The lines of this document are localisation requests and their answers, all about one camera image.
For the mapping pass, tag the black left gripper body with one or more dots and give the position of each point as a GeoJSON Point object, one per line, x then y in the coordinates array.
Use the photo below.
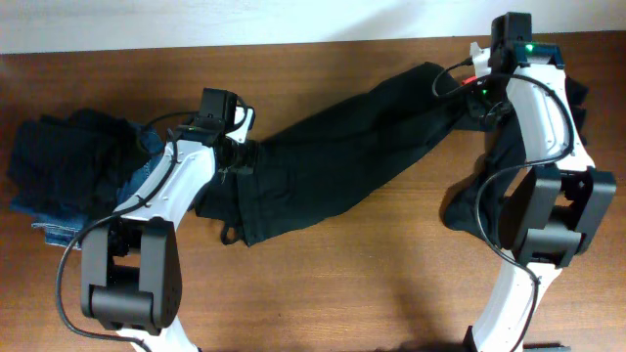
{"type": "Point", "coordinates": [245, 159]}

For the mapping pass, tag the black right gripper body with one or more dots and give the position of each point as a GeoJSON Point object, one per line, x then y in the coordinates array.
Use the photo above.
{"type": "Point", "coordinates": [486, 99]}

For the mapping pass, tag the black trousers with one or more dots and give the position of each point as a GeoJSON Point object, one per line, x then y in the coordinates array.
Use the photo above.
{"type": "Point", "coordinates": [327, 163]}

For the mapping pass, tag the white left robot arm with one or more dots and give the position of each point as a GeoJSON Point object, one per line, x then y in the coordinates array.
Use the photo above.
{"type": "Point", "coordinates": [131, 280]}

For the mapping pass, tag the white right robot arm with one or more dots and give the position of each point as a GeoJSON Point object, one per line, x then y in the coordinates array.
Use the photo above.
{"type": "Point", "coordinates": [555, 212]}

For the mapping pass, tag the red garment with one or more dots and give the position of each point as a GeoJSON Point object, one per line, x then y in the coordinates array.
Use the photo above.
{"type": "Point", "coordinates": [469, 81]}

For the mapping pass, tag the crumpled black clothes pile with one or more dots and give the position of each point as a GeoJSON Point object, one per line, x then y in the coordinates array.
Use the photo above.
{"type": "Point", "coordinates": [507, 151]}

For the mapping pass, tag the folded black garment stack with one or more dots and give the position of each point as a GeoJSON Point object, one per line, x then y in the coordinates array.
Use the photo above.
{"type": "Point", "coordinates": [76, 163]}

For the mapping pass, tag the folded blue jeans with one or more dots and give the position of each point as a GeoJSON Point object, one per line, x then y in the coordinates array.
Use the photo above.
{"type": "Point", "coordinates": [62, 222]}

